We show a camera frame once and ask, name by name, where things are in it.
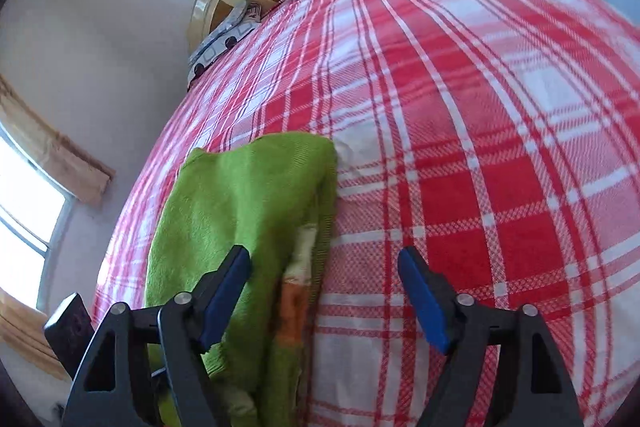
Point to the bright window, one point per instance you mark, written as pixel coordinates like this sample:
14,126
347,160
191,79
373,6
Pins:
25,217

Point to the grey printed pillow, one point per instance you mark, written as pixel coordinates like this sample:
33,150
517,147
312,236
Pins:
225,39

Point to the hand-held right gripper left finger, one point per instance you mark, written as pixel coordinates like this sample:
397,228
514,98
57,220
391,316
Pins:
227,297

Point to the red plaid bed sheet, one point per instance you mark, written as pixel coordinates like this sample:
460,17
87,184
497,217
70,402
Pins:
475,132

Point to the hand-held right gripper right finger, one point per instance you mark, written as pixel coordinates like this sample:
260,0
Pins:
425,302

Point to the green knit sweater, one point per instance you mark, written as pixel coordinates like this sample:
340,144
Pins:
235,207

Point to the yellow curtain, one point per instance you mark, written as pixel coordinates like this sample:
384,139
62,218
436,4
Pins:
55,147
25,332

